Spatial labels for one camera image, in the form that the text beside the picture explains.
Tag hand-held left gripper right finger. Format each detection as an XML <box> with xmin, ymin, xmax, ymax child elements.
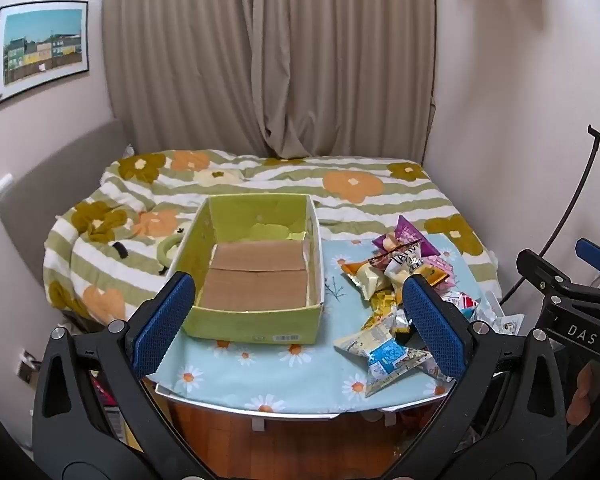
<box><xmin>382</xmin><ymin>275</ymin><xmax>567</xmax><ymax>480</ymax></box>

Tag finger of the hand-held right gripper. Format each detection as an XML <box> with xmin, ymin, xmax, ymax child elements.
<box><xmin>516</xmin><ymin>249</ymin><xmax>600</xmax><ymax>311</ymax></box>
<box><xmin>575</xmin><ymin>238</ymin><xmax>600</xmax><ymax>279</ymax></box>

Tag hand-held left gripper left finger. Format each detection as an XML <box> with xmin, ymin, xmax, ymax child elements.
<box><xmin>32</xmin><ymin>271</ymin><xmax>216</xmax><ymax>480</ymax></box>

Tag pile of mixed snacks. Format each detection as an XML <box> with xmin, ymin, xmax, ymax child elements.
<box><xmin>334</xmin><ymin>215</ymin><xmax>526</xmax><ymax>399</ymax></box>

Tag pink marshmallow packet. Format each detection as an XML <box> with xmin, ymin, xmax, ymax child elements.
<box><xmin>422</xmin><ymin>255</ymin><xmax>457</xmax><ymax>287</ymax></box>

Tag green cardboard box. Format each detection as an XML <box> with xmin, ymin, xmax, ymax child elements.
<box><xmin>180</xmin><ymin>193</ymin><xmax>326</xmax><ymax>345</ymax></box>

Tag person's right hand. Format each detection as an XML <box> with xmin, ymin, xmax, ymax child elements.
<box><xmin>569</xmin><ymin>360</ymin><xmax>600</xmax><ymax>414</ymax></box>

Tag green round object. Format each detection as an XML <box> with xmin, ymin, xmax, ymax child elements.
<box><xmin>158</xmin><ymin>232</ymin><xmax>187</xmax><ymax>275</ymax></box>

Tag cream and orange snack packet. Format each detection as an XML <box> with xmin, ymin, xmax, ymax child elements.
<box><xmin>341</xmin><ymin>260</ymin><xmax>394</xmax><ymax>302</ymax></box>

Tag purple snack packet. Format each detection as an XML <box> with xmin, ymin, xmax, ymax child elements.
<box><xmin>371</xmin><ymin>215</ymin><xmax>441</xmax><ymax>257</ymax></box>

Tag black curved stand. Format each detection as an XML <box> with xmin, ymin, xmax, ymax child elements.
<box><xmin>499</xmin><ymin>124</ymin><xmax>600</xmax><ymax>306</ymax></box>

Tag white table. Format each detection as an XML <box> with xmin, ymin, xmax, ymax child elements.
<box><xmin>152</xmin><ymin>382</ymin><xmax>453</xmax><ymax>433</ymax></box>

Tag daisy print tablecloth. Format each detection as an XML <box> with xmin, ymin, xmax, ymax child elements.
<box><xmin>147</xmin><ymin>237</ymin><xmax>501</xmax><ymax>414</ymax></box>

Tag grey headboard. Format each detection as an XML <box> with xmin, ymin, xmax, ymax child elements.
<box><xmin>0</xmin><ymin>119</ymin><xmax>132</xmax><ymax>306</ymax></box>

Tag floral striped blanket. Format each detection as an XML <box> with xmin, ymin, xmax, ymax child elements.
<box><xmin>42</xmin><ymin>149</ymin><xmax>499</xmax><ymax>322</ymax></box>

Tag beige curtain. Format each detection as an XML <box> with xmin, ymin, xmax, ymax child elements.
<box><xmin>102</xmin><ymin>0</ymin><xmax>437</xmax><ymax>162</ymax></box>

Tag wall socket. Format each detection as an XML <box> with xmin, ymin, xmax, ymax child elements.
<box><xmin>17</xmin><ymin>349</ymin><xmax>40</xmax><ymax>382</ymax></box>

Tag framed wall poster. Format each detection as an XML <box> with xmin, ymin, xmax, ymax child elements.
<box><xmin>0</xmin><ymin>1</ymin><xmax>90</xmax><ymax>107</ymax></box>

